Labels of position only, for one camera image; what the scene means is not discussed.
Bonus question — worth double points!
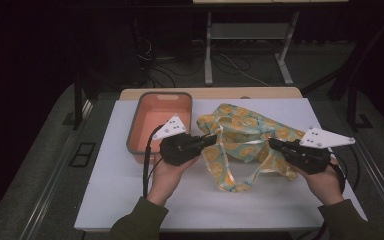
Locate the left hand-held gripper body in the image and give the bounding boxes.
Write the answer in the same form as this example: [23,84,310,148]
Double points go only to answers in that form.
[152,114,205,167]

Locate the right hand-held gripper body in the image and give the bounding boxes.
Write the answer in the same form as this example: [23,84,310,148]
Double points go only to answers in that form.
[281,126,356,175]

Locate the citrus print cloth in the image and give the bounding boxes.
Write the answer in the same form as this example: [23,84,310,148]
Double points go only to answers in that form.
[196,103,306,193]

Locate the person's right hand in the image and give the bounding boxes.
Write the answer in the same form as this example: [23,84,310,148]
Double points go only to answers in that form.
[295,156,346,207]

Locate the person's left hand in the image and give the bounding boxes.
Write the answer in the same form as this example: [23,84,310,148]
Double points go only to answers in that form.
[146,154,201,207]

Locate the pink plastic basket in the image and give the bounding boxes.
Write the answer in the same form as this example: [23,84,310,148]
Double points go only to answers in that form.
[125,91,194,164]

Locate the black metal stand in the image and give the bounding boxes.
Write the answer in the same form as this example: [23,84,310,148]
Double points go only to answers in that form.
[299,11,384,133]

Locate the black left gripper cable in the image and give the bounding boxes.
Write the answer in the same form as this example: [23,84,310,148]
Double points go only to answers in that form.
[142,124,165,198]

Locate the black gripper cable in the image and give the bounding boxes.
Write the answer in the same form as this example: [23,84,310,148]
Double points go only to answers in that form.
[142,124,165,198]
[328,145,361,195]

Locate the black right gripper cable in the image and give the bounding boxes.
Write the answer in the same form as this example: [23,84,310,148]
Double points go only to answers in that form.
[328,145,361,195]

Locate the white floor cable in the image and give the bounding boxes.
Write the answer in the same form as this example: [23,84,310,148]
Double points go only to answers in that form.
[219,53,271,88]

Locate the bundle of black floor cables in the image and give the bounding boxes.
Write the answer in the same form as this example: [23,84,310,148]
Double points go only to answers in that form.
[134,19,208,89]

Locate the black floor socket frame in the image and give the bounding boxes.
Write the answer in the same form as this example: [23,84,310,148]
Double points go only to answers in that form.
[68,141,97,168]

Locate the grey metal desk frame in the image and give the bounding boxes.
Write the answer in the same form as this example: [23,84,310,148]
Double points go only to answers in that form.
[203,10,302,87]

